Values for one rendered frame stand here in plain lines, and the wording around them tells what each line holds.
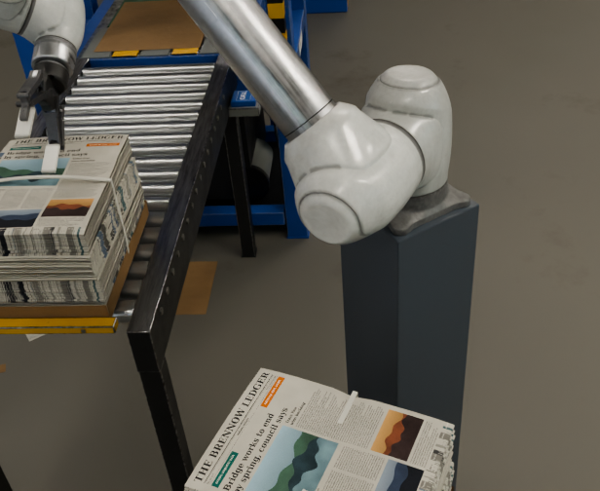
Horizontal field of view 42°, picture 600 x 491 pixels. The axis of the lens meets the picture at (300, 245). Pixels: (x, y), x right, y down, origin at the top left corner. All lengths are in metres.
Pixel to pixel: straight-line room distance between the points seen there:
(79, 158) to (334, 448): 0.86
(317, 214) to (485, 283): 1.73
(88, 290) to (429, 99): 0.76
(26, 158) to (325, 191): 0.82
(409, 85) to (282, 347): 1.47
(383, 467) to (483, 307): 1.57
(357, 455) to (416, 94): 0.62
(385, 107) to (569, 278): 1.72
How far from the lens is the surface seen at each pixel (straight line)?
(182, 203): 1.99
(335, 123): 1.27
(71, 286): 1.65
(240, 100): 2.58
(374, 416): 1.40
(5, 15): 1.82
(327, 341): 2.70
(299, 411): 1.41
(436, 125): 1.42
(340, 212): 1.24
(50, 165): 1.77
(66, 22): 1.84
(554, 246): 3.14
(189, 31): 2.95
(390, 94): 1.40
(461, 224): 1.57
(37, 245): 1.61
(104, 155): 1.78
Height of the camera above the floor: 1.90
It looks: 38 degrees down
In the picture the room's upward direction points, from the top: 5 degrees counter-clockwise
